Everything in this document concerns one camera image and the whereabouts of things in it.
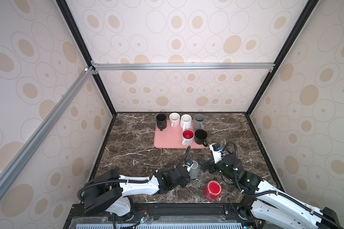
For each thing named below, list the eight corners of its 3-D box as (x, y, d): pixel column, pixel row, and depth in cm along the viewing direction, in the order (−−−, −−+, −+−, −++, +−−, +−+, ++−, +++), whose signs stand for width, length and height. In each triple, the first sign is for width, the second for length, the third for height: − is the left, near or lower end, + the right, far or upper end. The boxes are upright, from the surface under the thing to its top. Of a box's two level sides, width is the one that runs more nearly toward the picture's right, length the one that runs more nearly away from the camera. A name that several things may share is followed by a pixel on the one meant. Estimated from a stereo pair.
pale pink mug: (169, 130, 109) (169, 123, 102) (169, 119, 116) (169, 112, 109) (179, 130, 109) (180, 123, 102) (179, 119, 116) (179, 112, 109)
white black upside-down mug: (194, 147, 101) (195, 139, 93) (193, 135, 107) (194, 127, 100) (205, 147, 101) (208, 140, 93) (203, 135, 107) (206, 127, 100)
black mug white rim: (156, 132, 109) (155, 125, 102) (157, 121, 116) (156, 113, 109) (166, 132, 109) (165, 125, 102) (166, 121, 116) (166, 113, 109)
